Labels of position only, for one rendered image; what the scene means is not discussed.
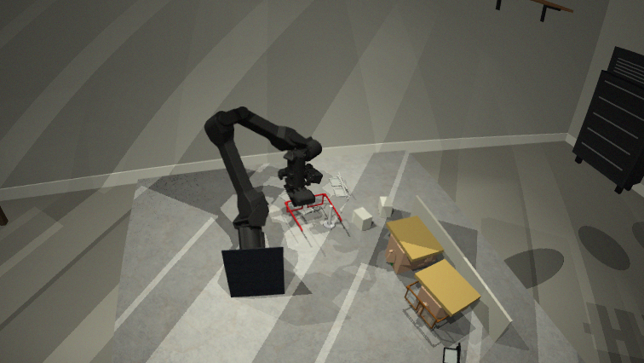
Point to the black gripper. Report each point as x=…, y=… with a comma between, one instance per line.
x=295, y=187

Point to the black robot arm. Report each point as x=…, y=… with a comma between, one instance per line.
x=253, y=207

